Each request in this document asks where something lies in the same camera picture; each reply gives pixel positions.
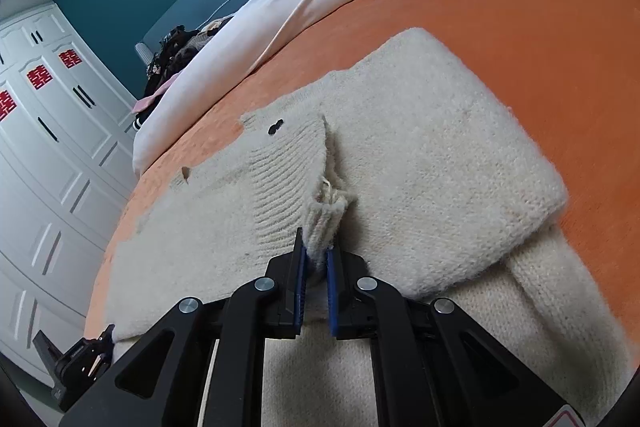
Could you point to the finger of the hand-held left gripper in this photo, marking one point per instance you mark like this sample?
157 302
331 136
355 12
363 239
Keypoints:
106 342

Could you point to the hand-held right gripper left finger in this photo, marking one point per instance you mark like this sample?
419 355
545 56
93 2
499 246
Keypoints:
298 287

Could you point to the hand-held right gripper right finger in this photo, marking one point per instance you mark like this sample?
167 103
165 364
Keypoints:
331 292

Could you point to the cream knit sweater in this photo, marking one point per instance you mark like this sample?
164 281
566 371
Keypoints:
425 132

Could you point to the pile of dark clothes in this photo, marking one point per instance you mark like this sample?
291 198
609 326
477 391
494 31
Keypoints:
172 52

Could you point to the black white striped garment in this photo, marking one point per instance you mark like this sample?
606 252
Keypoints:
138 124

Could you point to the pink garment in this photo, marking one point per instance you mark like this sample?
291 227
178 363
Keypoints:
150 99

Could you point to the red paper cutout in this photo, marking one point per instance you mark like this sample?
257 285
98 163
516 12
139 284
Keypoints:
70 58
7 106
38 78

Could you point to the beige knit garment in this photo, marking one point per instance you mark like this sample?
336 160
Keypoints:
215 29

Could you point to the white duvet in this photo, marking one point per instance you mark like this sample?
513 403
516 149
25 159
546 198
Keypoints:
300 7

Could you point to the orange plush blanket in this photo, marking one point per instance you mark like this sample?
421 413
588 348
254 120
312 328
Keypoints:
500 7

